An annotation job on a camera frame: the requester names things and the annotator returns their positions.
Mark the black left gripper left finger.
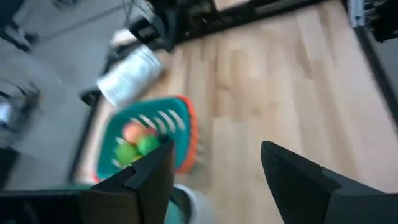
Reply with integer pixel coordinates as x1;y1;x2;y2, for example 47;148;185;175
79;136;176;224

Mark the green plastic ball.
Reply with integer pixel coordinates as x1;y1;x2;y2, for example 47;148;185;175
136;134;161;156
114;142;139;166

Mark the orange toy peach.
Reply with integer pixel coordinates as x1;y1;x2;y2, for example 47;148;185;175
123;122;149;144

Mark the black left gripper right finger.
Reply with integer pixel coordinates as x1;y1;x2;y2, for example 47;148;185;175
260;140;398;224

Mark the teal basket with orange handle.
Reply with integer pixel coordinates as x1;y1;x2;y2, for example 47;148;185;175
96;95;200;180

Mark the white plant pot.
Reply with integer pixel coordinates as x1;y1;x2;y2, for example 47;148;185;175
172;183;217;224

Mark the white folded towel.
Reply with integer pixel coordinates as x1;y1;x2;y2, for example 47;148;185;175
95;45;164;106

